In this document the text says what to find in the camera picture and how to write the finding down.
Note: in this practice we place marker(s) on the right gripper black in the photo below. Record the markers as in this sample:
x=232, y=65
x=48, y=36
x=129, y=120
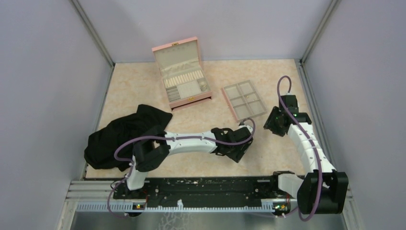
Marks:
x=269, y=124

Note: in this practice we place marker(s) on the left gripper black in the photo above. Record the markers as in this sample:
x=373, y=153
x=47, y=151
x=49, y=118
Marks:
x=237, y=155

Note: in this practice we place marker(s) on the pink divided tray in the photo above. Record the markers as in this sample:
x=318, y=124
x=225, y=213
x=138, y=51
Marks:
x=243, y=100

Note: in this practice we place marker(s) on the pink jewelry box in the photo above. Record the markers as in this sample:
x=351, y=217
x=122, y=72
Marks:
x=180, y=67

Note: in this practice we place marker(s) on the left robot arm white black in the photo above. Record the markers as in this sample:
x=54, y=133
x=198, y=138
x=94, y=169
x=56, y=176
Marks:
x=150, y=150

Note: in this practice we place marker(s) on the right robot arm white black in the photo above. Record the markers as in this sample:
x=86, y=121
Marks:
x=323, y=189

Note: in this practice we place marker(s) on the black cloth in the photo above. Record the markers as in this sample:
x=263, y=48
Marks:
x=99, y=153

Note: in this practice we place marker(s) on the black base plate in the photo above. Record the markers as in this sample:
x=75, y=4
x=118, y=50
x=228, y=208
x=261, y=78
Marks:
x=210, y=192

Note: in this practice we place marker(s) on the white slotted cable duct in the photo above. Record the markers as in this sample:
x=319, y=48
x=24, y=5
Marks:
x=131, y=207

